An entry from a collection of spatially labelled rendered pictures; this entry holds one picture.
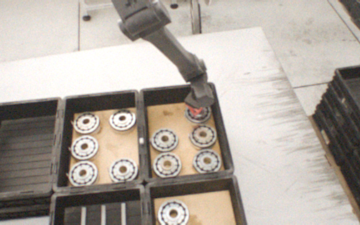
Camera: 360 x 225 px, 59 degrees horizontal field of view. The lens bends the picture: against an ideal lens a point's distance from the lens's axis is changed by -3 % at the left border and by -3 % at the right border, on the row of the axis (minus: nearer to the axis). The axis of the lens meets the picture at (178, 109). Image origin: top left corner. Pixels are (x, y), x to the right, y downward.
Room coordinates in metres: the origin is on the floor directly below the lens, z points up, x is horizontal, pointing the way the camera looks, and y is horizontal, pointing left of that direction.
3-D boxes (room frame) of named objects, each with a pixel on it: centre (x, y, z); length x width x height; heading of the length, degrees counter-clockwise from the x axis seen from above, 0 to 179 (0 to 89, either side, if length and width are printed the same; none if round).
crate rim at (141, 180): (0.62, 0.28, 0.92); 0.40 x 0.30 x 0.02; 6
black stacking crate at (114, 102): (0.62, 0.28, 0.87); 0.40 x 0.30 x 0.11; 6
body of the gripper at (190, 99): (0.77, -0.08, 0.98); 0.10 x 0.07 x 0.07; 145
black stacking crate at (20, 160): (0.59, 0.58, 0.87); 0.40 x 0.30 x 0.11; 6
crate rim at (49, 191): (0.59, 0.58, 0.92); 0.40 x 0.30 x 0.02; 6
